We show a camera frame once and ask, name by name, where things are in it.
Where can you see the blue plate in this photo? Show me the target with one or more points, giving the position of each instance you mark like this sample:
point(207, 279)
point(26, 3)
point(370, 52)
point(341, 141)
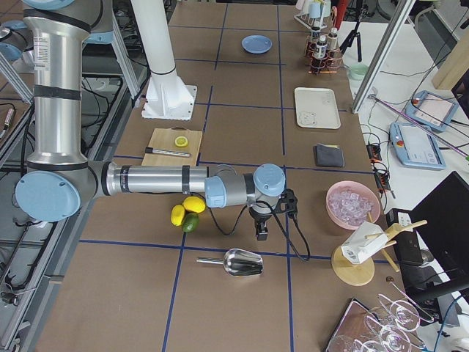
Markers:
point(256, 44)

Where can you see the blue teach pendant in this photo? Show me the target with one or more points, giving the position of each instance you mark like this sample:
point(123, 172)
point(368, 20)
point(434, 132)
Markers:
point(414, 148)
point(432, 110)

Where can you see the wooden cutting board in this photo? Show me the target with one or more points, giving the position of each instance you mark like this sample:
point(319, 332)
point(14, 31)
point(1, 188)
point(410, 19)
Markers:
point(165, 139)

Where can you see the yellow lemon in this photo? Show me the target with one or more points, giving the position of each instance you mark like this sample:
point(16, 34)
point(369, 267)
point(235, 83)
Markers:
point(177, 215)
point(194, 204)

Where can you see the green lime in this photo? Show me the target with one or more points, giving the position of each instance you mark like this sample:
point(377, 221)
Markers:
point(190, 222)

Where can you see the lemon half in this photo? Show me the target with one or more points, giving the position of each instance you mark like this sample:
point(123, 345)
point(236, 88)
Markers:
point(181, 141)

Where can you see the white pillar with base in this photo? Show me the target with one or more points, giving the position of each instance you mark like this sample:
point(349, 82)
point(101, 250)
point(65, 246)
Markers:
point(167, 96)

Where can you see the cream bear tray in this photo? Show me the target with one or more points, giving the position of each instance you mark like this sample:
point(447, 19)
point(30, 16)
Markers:
point(316, 108)

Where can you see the green bowl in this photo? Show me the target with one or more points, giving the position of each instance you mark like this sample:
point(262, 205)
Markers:
point(357, 71)

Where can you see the steel muddler rod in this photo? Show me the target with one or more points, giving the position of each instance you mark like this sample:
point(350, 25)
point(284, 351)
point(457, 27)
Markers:
point(151, 150)

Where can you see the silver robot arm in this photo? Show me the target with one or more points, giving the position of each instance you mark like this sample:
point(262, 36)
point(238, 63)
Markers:
point(60, 179)

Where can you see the copper wire bottle rack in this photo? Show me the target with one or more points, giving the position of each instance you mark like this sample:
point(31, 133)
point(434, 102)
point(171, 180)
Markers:
point(330, 64)

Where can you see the white wire cup rack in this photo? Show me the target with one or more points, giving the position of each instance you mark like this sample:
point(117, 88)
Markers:
point(313, 13)

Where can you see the white paper carton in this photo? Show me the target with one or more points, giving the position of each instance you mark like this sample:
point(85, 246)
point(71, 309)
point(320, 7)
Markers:
point(364, 242)

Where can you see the black tripod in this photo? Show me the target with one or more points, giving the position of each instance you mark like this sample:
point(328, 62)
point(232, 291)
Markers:
point(354, 34)

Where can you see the black monitor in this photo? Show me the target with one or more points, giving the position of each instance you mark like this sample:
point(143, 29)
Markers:
point(445, 209)

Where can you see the reflective glass tray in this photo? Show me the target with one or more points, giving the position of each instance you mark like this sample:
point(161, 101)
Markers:
point(351, 334)

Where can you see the wine glass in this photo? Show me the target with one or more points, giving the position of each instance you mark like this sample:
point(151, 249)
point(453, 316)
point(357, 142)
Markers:
point(401, 311)
point(391, 337)

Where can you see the wooden cup stand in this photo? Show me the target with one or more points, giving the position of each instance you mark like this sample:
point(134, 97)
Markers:
point(362, 274)

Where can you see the grey folded cloth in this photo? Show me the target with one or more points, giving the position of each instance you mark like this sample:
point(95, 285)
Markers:
point(328, 156)

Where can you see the steel ice scoop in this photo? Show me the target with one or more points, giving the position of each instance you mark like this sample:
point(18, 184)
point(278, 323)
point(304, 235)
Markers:
point(238, 262)

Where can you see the dark drink bottle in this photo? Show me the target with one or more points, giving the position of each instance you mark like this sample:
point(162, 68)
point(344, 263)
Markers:
point(332, 39)
point(315, 34)
point(321, 47)

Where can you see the aluminium frame post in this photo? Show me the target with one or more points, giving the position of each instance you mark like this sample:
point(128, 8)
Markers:
point(390, 35)

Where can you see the pink bowl of ice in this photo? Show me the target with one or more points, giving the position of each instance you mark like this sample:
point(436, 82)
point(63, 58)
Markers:
point(349, 204)

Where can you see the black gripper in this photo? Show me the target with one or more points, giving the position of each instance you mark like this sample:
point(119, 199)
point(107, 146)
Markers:
point(260, 218)

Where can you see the long grabber stick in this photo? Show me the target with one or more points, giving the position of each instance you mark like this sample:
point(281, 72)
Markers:
point(420, 126)

